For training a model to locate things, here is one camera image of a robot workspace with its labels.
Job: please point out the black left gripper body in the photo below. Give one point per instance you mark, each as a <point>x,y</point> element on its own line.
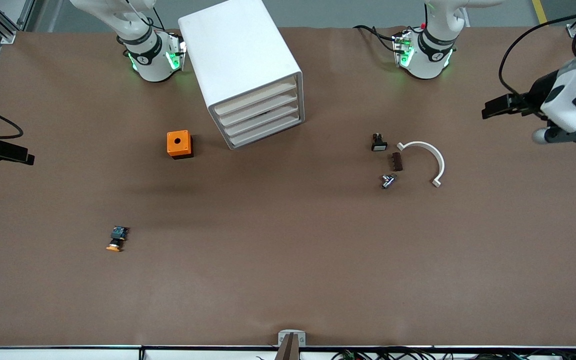
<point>536,95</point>

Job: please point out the orange cap push button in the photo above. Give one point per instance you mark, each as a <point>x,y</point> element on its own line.
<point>117,235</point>

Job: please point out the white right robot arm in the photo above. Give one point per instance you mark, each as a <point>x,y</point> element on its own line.
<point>148,55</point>

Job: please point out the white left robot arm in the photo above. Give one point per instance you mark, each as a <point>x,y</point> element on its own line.
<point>428,55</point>

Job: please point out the square white push button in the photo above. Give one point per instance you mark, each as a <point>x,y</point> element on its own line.
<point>379,146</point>

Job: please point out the dark brown cylindrical part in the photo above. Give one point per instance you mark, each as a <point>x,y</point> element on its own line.
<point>395,161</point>

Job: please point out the silver metal T fitting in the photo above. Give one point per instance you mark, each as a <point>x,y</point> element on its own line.
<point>387,181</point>

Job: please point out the orange box with hole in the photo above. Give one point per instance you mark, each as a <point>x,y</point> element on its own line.
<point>178,142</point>

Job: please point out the dark brown tapered bar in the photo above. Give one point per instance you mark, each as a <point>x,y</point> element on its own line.
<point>288,350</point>

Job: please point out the white table edge rail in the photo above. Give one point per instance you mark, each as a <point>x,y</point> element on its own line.
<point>68,354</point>

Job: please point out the grey metal edge bracket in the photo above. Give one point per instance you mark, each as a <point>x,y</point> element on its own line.
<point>283,337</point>

